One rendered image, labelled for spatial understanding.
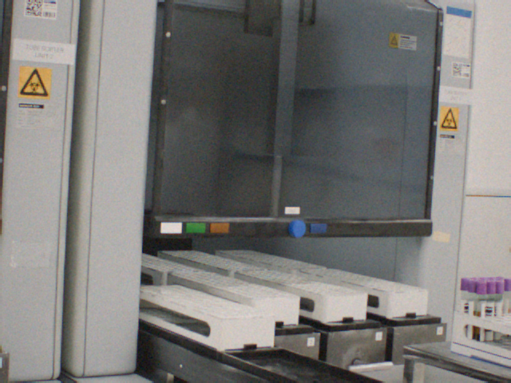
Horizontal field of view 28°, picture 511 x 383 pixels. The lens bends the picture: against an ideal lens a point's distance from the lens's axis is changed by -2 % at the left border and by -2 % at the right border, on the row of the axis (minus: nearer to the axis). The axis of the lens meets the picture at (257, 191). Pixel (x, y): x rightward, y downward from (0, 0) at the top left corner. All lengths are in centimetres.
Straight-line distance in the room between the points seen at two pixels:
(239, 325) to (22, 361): 34
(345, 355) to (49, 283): 54
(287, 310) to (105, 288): 32
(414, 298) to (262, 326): 47
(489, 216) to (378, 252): 169
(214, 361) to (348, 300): 41
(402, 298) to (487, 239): 188
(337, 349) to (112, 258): 43
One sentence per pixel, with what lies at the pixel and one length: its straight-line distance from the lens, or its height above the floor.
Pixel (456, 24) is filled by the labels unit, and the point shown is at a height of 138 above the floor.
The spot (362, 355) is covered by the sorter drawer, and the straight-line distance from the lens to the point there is 183.
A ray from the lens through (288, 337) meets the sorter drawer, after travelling 172.
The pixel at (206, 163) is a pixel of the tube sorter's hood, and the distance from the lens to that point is 168.
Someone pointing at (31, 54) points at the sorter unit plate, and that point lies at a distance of 156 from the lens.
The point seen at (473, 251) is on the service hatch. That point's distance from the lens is 374.
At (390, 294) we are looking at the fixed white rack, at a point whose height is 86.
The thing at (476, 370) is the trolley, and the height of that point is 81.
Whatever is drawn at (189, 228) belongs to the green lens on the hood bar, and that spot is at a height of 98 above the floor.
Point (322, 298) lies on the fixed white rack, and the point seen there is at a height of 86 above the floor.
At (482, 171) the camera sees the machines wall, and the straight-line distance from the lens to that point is 374.
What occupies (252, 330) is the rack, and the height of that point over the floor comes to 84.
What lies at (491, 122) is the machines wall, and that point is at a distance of 376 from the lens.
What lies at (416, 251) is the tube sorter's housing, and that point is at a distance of 203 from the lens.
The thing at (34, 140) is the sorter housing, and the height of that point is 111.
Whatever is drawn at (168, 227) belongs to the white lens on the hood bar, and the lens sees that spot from 164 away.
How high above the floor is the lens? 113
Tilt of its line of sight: 3 degrees down
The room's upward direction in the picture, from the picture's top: 4 degrees clockwise
